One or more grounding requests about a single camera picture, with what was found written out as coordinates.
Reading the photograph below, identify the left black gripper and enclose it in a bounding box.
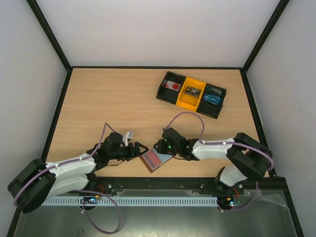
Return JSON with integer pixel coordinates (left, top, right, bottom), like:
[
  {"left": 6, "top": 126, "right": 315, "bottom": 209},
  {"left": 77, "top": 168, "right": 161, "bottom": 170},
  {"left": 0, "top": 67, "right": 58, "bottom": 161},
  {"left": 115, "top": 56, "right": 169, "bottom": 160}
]
[{"left": 109, "top": 142, "right": 149, "bottom": 161}]

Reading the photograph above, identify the brown leather card holder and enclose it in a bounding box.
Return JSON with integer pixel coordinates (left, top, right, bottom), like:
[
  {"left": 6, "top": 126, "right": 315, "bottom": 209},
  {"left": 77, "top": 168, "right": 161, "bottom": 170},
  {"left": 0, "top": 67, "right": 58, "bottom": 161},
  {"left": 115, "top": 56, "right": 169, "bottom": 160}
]
[{"left": 139, "top": 148, "right": 172, "bottom": 173}]

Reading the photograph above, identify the red white card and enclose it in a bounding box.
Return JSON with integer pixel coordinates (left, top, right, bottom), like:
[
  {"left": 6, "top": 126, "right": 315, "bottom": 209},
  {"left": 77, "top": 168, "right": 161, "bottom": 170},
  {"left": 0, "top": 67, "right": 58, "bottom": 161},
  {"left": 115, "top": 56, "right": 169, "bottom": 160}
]
[
  {"left": 143, "top": 150, "right": 161, "bottom": 170},
  {"left": 162, "top": 80, "right": 181, "bottom": 91}
]

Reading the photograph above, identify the blue credit card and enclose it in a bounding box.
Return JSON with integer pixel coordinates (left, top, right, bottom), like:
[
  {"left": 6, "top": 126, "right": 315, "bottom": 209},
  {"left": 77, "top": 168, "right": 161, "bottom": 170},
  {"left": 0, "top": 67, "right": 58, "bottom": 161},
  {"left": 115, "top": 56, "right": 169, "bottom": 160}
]
[{"left": 203, "top": 93, "right": 221, "bottom": 106}]

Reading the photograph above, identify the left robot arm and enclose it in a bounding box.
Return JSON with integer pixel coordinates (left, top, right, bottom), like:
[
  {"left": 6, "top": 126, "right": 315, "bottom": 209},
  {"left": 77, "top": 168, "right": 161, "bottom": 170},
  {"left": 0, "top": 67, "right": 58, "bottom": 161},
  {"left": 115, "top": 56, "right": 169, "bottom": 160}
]
[{"left": 7, "top": 132, "right": 149, "bottom": 213}]

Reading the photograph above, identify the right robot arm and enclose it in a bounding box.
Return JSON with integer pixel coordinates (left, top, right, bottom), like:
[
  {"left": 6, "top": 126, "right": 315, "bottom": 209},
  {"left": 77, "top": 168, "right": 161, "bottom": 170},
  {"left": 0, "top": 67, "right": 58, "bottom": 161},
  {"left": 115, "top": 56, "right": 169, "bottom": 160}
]
[{"left": 154, "top": 128, "right": 274, "bottom": 194}]

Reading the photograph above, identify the black bin left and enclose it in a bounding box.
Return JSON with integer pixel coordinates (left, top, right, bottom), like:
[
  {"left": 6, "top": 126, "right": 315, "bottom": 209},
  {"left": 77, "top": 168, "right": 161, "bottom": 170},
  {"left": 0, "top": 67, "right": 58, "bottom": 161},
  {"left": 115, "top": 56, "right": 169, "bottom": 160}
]
[{"left": 156, "top": 71, "right": 186, "bottom": 104}]

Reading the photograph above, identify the black bin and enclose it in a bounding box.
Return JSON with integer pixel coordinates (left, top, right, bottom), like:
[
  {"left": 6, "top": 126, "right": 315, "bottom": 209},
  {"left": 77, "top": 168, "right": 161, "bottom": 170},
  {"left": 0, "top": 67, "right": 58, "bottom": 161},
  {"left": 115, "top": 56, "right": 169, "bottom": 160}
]
[
  {"left": 156, "top": 71, "right": 186, "bottom": 104},
  {"left": 196, "top": 83, "right": 227, "bottom": 119}
]

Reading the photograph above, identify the yellow bin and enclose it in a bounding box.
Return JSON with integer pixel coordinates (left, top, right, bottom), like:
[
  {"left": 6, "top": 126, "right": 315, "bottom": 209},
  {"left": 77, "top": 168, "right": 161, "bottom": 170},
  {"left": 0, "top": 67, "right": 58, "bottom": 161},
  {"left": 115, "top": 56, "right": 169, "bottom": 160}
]
[{"left": 176, "top": 77, "right": 206, "bottom": 112}]

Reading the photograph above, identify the black bin right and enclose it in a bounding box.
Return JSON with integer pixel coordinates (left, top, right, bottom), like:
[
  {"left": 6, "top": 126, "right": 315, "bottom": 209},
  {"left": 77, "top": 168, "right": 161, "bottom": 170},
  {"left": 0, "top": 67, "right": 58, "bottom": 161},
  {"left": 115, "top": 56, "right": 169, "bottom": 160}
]
[{"left": 196, "top": 83, "right": 227, "bottom": 119}]

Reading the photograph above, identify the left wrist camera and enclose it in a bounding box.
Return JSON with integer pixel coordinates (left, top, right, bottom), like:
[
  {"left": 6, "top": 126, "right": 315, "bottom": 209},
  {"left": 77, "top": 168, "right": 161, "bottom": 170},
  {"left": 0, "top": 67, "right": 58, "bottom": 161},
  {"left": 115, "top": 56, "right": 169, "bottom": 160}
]
[{"left": 122, "top": 131, "right": 134, "bottom": 146}]

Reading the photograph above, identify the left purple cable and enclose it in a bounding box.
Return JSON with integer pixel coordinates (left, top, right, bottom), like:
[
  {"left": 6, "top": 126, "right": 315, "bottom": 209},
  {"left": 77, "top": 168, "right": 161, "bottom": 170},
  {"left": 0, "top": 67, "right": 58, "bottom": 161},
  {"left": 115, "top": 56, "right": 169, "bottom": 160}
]
[{"left": 12, "top": 122, "right": 126, "bottom": 207}]

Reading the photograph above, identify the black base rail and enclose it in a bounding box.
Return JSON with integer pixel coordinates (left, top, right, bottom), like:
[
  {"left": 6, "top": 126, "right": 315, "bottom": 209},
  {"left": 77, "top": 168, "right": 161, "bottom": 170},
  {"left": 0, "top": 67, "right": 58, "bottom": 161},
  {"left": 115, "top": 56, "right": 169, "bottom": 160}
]
[{"left": 95, "top": 177, "right": 220, "bottom": 195}]

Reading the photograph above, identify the blue slotted cable duct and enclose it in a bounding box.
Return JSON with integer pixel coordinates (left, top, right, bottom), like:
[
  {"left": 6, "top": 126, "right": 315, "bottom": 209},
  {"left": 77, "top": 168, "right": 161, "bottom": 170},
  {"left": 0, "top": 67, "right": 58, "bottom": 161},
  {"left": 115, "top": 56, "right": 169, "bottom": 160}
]
[{"left": 43, "top": 196, "right": 218, "bottom": 207}]

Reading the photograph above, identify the purple cable loop front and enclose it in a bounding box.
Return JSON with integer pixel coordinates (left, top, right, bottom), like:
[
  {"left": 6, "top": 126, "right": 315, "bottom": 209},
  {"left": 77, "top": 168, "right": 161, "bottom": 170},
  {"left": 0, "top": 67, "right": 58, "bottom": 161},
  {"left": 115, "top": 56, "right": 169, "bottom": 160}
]
[{"left": 74, "top": 189, "right": 122, "bottom": 234}]

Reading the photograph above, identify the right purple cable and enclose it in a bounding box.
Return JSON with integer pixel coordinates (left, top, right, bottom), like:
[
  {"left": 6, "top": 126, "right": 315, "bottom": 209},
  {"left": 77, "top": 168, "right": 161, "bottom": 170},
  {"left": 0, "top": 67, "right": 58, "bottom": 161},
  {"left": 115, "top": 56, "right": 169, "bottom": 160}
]
[{"left": 164, "top": 112, "right": 275, "bottom": 215}]

